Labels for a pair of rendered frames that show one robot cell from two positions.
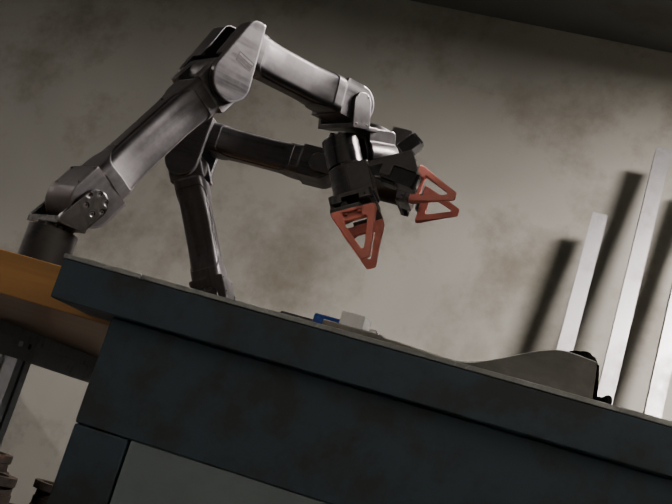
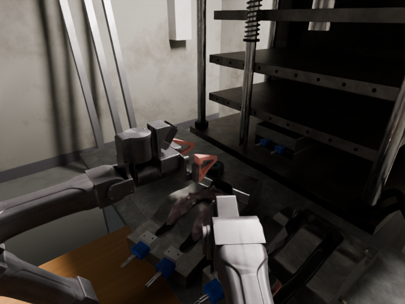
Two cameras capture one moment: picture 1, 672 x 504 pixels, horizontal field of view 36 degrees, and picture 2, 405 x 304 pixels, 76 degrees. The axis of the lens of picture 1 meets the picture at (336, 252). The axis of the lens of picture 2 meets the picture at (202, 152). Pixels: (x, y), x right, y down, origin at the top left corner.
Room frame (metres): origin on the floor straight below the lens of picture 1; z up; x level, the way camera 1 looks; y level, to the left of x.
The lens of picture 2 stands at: (1.39, 0.30, 1.52)
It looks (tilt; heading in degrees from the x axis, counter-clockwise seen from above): 28 degrees down; 309
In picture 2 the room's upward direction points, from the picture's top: straight up
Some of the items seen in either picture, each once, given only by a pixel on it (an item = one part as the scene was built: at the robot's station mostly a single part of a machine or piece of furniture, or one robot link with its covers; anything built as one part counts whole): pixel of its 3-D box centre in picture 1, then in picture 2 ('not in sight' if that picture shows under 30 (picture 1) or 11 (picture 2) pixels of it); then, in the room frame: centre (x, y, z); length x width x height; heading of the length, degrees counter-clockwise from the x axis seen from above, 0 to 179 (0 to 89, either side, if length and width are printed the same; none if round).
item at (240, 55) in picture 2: not in sight; (318, 64); (1.84, -1.34, 1.26); 1.10 x 0.74 x 0.05; 165
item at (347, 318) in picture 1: (321, 325); not in sight; (1.53, -0.01, 0.89); 0.13 x 0.05 x 0.05; 76
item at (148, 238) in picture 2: not in sight; (138, 252); (1.91, -0.02, 0.85); 0.13 x 0.05 x 0.05; 93
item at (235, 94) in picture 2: not in sight; (310, 105); (1.84, -1.34, 1.01); 1.10 x 0.74 x 0.05; 165
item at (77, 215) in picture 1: (67, 210); not in sight; (1.28, 0.34, 0.90); 0.09 x 0.06 x 0.06; 41
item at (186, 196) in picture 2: not in sight; (202, 204); (1.86, -0.29, 0.90); 0.26 x 0.18 x 0.08; 93
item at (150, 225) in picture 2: not in sight; (201, 212); (1.87, -0.29, 0.85); 0.50 x 0.26 x 0.11; 93
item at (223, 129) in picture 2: not in sight; (298, 145); (1.86, -1.29, 0.75); 1.30 x 0.84 x 0.06; 165
